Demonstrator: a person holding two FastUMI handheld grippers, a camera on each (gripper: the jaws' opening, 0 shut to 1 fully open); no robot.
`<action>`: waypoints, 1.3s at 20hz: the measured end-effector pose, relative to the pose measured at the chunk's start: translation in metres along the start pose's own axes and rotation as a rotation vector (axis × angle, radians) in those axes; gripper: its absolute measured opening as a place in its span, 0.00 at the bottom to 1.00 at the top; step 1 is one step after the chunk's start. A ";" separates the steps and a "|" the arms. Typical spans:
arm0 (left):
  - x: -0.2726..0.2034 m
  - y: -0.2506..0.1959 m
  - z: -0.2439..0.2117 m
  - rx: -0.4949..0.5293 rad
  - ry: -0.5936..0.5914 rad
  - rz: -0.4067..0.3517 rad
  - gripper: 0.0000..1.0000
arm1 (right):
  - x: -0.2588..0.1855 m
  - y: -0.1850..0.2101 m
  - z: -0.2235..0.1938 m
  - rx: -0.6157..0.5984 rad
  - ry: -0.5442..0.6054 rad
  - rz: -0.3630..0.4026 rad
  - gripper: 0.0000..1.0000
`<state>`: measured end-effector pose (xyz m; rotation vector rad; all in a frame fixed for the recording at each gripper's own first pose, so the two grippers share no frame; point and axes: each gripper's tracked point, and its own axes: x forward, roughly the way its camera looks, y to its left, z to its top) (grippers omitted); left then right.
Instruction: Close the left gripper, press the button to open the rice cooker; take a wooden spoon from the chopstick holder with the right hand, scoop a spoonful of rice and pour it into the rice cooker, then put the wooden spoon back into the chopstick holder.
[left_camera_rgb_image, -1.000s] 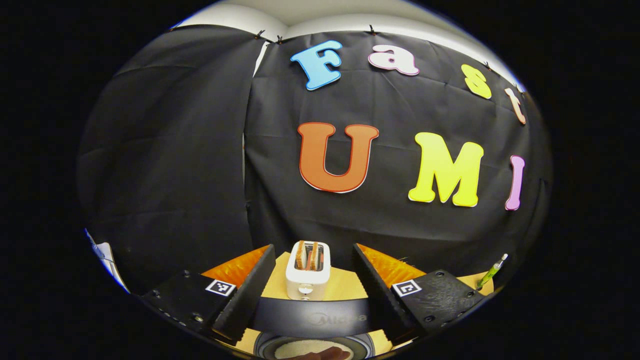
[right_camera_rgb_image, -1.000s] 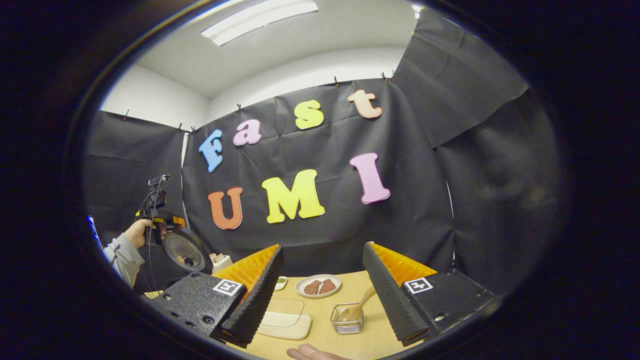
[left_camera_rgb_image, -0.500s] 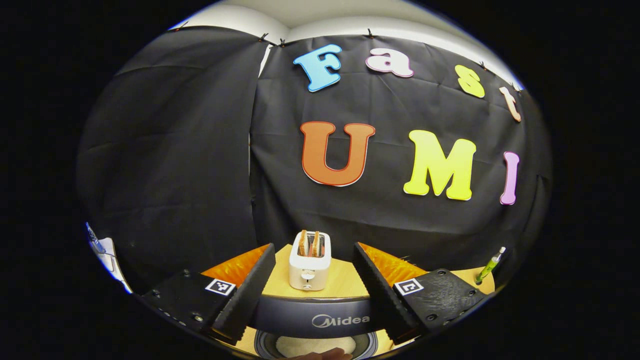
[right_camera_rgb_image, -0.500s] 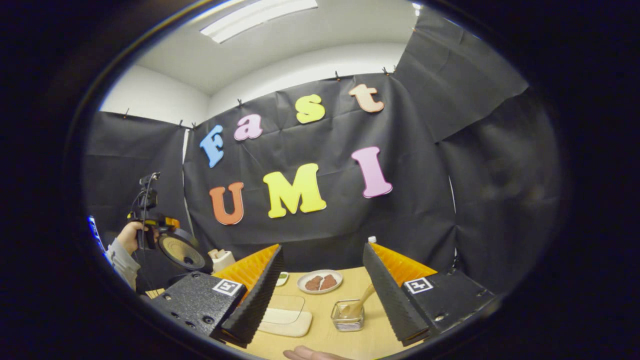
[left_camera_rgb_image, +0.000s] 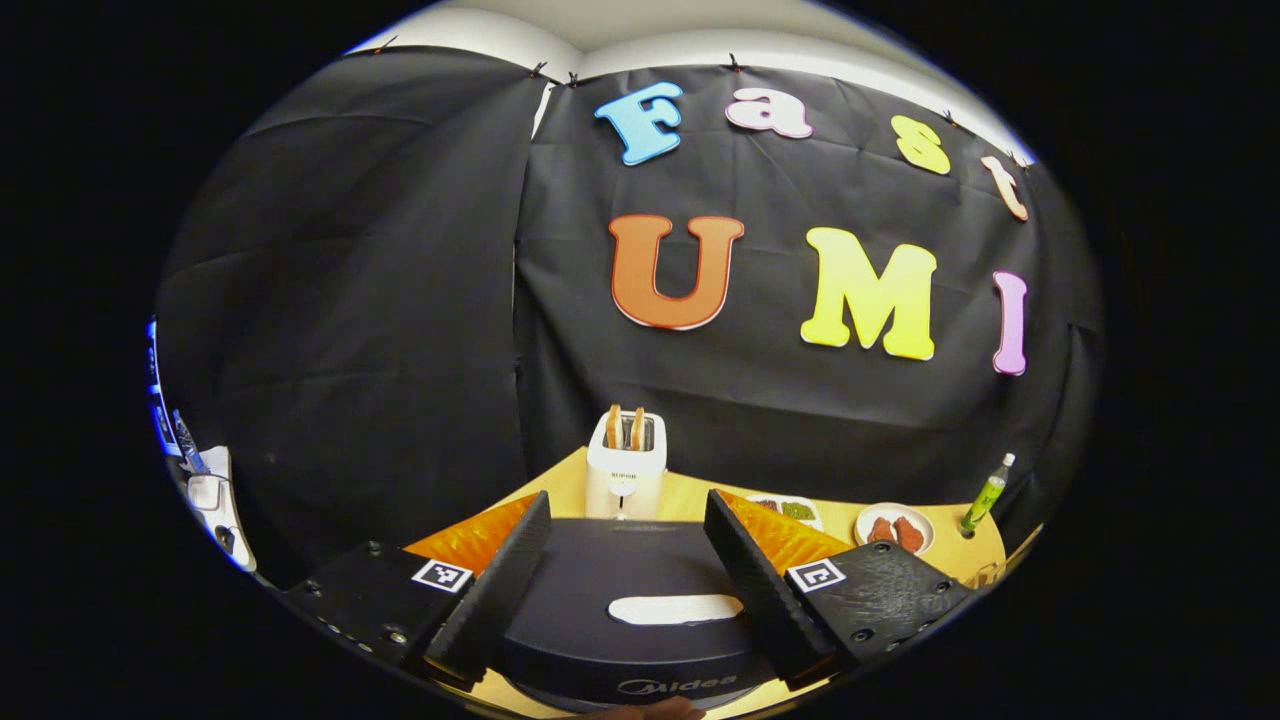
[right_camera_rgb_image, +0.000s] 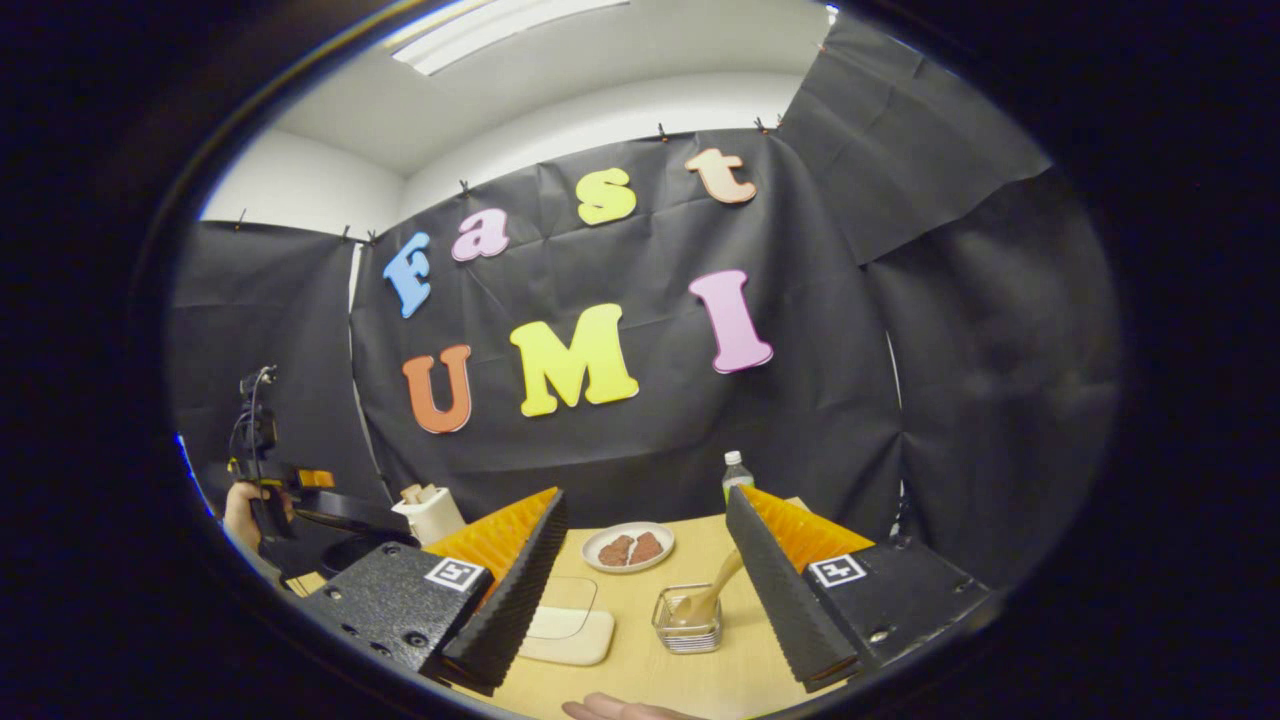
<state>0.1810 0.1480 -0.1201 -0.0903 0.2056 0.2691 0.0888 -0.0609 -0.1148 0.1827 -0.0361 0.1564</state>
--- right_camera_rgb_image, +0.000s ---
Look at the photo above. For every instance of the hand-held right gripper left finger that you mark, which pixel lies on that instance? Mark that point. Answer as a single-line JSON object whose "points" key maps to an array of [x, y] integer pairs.
{"points": [[510, 600]]}

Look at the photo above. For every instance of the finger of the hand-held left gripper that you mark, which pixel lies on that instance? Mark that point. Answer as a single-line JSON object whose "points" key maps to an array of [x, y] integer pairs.
{"points": [[316, 478]]}

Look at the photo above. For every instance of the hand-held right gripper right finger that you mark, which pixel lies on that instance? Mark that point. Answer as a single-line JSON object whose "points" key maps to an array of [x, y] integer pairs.
{"points": [[775, 590]]}

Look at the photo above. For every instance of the silver black rice cooker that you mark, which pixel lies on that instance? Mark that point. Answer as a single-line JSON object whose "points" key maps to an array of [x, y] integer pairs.
{"points": [[350, 512]]}

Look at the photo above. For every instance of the wooden spoon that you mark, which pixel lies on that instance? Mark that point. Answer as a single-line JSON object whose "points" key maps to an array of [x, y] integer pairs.
{"points": [[715, 590]]}

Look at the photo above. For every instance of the clear rice box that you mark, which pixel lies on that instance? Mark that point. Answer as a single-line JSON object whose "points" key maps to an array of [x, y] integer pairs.
{"points": [[580, 642]]}

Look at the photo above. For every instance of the white toaster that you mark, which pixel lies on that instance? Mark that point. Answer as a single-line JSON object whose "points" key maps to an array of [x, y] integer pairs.
{"points": [[435, 522]]}

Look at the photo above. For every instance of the green tea bottle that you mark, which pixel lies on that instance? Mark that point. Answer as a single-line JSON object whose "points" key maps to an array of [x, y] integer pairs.
{"points": [[737, 482]]}

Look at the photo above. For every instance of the brown meat piece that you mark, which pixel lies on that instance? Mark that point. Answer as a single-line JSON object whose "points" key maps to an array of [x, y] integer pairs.
{"points": [[616, 551], [646, 547]]}

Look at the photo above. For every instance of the white oval plate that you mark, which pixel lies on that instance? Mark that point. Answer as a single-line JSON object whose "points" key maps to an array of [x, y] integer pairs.
{"points": [[625, 527]]}

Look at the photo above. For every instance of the black backdrop cloth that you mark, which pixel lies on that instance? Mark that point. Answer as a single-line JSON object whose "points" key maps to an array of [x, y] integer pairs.
{"points": [[620, 450]]}

